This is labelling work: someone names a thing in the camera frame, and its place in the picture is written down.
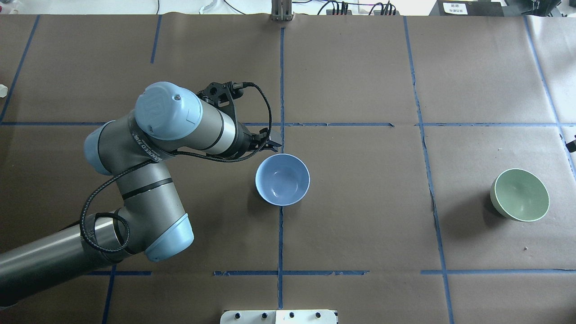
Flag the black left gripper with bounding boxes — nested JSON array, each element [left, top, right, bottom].
[[233, 122, 283, 159]]

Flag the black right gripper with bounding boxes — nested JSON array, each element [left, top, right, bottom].
[[566, 137, 576, 153]]

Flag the blue bowl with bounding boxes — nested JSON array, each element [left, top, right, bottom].
[[255, 153, 311, 207]]

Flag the green bowl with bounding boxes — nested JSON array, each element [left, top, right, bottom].
[[490, 168, 550, 223]]

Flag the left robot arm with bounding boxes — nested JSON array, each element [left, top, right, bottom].
[[1, 81, 281, 309]]

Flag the black box with label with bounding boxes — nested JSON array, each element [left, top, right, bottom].
[[428, 0, 504, 17]]

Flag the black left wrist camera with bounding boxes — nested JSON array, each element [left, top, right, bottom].
[[196, 81, 246, 108]]

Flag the aluminium frame post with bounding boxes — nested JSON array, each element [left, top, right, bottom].
[[271, 0, 294, 22]]

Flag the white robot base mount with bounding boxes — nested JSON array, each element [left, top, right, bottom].
[[220, 309, 339, 324]]

